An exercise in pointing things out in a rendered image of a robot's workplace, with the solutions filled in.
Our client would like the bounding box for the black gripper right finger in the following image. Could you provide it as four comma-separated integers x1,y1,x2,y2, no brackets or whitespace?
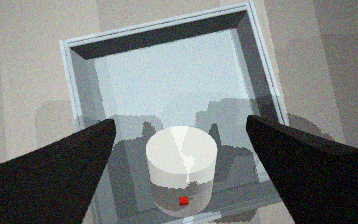
246,115,358,224

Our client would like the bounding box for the grey cylinder with two slots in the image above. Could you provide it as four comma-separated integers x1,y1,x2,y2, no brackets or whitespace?
146,126,217,217

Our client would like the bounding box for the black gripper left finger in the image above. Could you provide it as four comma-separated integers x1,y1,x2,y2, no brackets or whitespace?
0,119,116,224

